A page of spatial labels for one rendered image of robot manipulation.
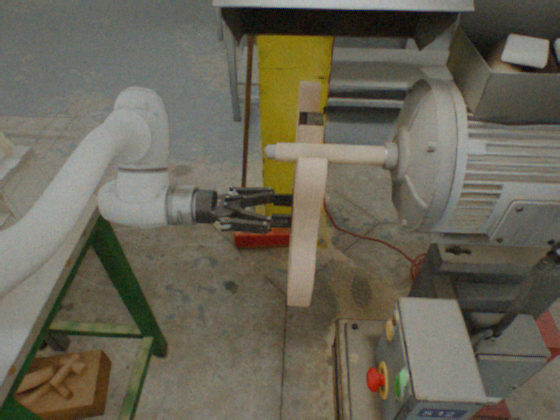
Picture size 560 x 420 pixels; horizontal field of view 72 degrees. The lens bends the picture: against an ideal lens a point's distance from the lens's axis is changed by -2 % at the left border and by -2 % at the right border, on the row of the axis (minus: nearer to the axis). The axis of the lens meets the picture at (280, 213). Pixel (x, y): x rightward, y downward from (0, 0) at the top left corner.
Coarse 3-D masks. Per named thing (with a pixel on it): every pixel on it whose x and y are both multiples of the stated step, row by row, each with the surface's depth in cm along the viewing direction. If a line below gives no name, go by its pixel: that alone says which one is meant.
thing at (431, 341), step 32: (416, 320) 58; (448, 320) 58; (384, 352) 67; (416, 352) 55; (448, 352) 55; (416, 384) 52; (448, 384) 52; (480, 384) 52; (384, 416) 65; (416, 416) 55; (448, 416) 54
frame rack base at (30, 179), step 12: (12, 156) 89; (24, 156) 90; (0, 168) 86; (12, 168) 87; (24, 168) 90; (36, 168) 94; (0, 180) 84; (12, 180) 87; (24, 180) 91; (36, 180) 95; (48, 180) 99; (0, 192) 84; (12, 192) 87; (24, 192) 91; (36, 192) 95; (0, 204) 86; (12, 204) 88; (24, 204) 91; (24, 216) 92
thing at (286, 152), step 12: (288, 144) 65; (300, 144) 65; (312, 144) 65; (324, 144) 65; (276, 156) 65; (288, 156) 65; (300, 156) 64; (312, 156) 64; (324, 156) 64; (336, 156) 64; (348, 156) 64; (360, 156) 64; (372, 156) 64; (384, 156) 64
